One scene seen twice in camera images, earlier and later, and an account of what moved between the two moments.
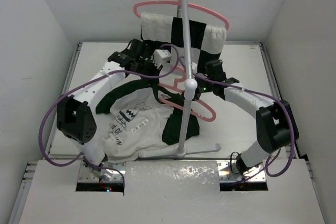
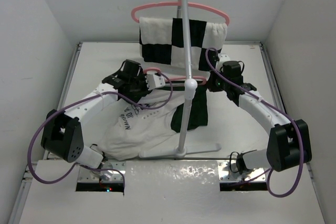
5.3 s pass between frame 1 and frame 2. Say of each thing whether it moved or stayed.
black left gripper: moved
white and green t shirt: moved
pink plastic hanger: moved
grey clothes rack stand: stayed
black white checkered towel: stayed
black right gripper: moved
